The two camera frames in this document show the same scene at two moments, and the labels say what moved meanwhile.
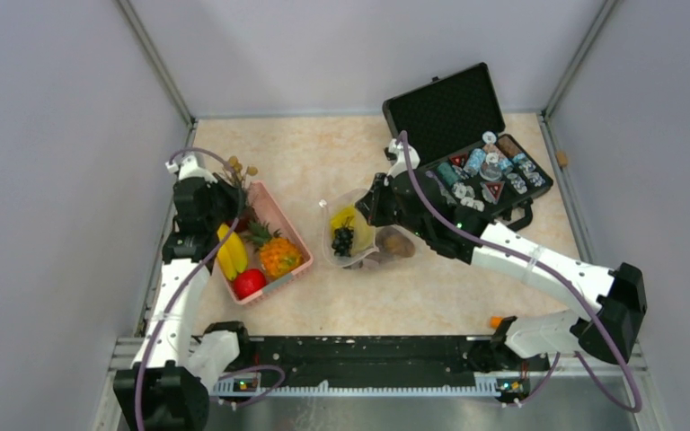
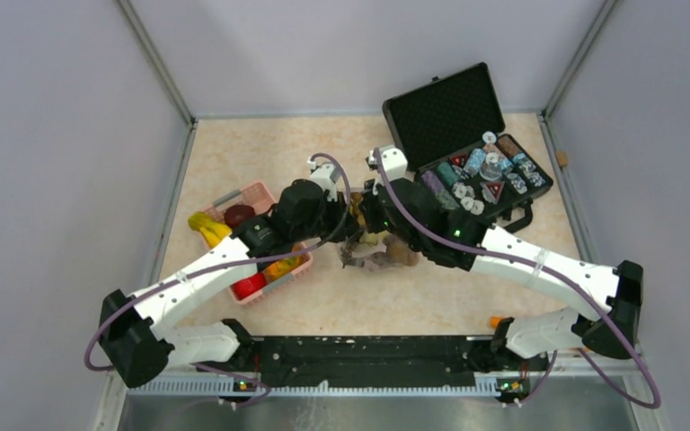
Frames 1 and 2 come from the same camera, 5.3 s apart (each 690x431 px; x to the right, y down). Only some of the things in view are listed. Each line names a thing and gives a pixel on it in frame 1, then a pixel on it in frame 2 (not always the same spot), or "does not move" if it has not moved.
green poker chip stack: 448,173 does not move
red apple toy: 248,281 does not move
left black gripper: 234,195 to 346,226
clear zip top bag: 350,241 does not move
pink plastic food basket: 262,207 does not move
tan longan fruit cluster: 235,169 to 355,206
